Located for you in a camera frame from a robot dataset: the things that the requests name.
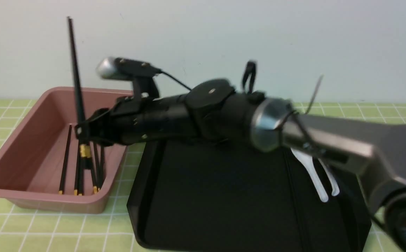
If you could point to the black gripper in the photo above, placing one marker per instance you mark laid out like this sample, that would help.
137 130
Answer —
130 122

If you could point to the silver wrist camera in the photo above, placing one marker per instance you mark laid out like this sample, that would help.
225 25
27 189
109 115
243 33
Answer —
140 74

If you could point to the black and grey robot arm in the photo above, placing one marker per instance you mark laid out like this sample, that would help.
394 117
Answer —
215 112

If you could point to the plain black chopstick on tray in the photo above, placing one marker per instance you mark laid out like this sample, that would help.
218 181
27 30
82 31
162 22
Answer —
300 216

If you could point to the black chopstick in bin rightmost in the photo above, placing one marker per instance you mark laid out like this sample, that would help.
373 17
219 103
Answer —
102 163

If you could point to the black chopstick in bin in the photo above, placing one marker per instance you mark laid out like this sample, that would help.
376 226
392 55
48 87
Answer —
65 162
94 179
81 178
76 172
97 166
102 163

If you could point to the black chopstick in bin leftmost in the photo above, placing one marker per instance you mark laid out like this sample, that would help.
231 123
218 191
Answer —
65 162

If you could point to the black plastic tray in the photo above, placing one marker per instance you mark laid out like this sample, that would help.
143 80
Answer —
231 198

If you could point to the pink plastic bin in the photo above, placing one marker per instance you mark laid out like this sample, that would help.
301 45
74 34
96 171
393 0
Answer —
31 160

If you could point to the white ceramic spoon large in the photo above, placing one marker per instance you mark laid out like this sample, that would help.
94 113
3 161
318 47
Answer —
307 162

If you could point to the white ceramic spoon right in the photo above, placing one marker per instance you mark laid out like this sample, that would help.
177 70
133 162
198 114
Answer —
334 185

